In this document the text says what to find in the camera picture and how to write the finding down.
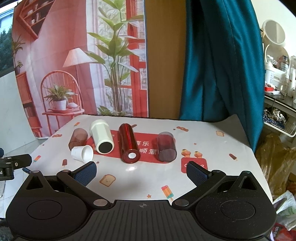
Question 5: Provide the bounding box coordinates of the white patterned table mat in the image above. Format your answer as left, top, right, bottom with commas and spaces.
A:
22, 114, 274, 202

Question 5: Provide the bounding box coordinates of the yellow plastic bag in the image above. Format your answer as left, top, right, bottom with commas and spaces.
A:
255, 133, 295, 199

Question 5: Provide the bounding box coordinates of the small white paper cup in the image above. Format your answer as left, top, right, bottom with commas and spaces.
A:
71, 145, 94, 163

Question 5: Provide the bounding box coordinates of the white tumbler with black bottom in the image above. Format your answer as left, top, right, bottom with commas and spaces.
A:
90, 120, 114, 155

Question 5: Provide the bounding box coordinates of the brown translucent plastic cup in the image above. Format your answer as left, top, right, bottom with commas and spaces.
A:
68, 128, 88, 150

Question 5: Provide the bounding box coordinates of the white shelf with clutter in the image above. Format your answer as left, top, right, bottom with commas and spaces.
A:
260, 20, 295, 138

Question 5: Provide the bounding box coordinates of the shiny red metal tumbler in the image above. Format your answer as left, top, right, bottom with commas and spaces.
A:
118, 123, 140, 164

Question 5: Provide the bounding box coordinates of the dark purple translucent cup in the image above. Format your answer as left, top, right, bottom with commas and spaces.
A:
156, 132, 177, 162

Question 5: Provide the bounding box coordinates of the printed room backdrop cloth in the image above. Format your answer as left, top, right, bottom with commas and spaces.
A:
12, 1, 149, 138

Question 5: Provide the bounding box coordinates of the teal curtain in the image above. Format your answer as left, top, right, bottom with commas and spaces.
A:
179, 1, 265, 150

